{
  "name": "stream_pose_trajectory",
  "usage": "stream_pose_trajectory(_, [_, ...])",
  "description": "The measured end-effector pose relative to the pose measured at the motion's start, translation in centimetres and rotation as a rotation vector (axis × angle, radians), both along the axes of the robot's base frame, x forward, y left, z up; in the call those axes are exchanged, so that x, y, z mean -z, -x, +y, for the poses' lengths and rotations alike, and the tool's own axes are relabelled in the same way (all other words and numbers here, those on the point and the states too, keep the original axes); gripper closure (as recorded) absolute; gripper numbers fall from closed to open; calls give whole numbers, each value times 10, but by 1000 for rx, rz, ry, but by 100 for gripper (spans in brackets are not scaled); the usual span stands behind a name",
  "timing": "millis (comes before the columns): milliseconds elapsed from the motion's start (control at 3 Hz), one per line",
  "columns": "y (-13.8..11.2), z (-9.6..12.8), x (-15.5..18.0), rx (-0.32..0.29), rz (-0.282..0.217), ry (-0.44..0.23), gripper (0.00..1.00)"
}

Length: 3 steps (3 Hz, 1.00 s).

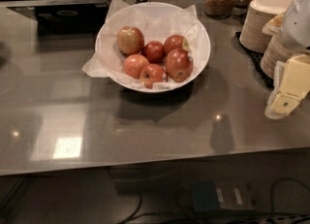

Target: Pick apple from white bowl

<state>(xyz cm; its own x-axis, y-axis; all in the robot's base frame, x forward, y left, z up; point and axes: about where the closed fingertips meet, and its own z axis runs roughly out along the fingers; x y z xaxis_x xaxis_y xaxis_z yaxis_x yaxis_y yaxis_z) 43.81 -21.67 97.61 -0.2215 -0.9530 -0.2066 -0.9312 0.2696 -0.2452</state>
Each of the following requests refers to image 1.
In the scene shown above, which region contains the black induction cooktop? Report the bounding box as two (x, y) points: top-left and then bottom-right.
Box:
(10, 3), (109, 36)

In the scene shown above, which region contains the red apple back right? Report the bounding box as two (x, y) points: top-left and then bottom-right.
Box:
(164, 34), (190, 55)

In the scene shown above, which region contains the black rubber mat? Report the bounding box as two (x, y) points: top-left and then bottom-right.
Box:
(239, 42), (274, 90)

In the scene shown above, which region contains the white paper liner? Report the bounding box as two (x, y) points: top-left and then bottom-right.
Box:
(81, 0), (202, 91)

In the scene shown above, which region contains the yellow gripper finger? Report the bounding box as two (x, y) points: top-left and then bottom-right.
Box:
(264, 54), (310, 119)
(263, 13), (284, 36)

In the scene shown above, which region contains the red apple front centre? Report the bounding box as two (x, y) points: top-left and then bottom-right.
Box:
(139, 63), (168, 89)

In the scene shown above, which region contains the blue box under table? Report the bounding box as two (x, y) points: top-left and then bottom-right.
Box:
(192, 181), (220, 212)

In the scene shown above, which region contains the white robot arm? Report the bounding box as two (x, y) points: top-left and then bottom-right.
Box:
(261, 0), (310, 119)

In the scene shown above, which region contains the paper plate stack front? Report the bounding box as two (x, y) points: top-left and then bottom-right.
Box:
(261, 35), (293, 79)

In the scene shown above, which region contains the paper plate stack back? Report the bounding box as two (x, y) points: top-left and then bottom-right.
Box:
(239, 0), (284, 53)

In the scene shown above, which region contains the black cable on floor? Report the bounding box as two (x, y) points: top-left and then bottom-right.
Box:
(116, 177), (310, 224)

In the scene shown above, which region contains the paper plate stack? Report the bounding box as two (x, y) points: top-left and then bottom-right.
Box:
(239, 0), (284, 53)
(261, 35), (293, 79)

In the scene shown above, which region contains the yellowish red apple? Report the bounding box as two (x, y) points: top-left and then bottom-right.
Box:
(116, 26), (144, 55)

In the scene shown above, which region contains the small red apple centre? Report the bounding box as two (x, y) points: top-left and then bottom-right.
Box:
(141, 41), (165, 63)

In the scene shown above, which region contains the red apple front left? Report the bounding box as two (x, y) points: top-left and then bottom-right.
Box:
(124, 54), (149, 79)

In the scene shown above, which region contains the large dark red apple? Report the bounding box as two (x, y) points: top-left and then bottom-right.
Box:
(165, 48), (194, 82)

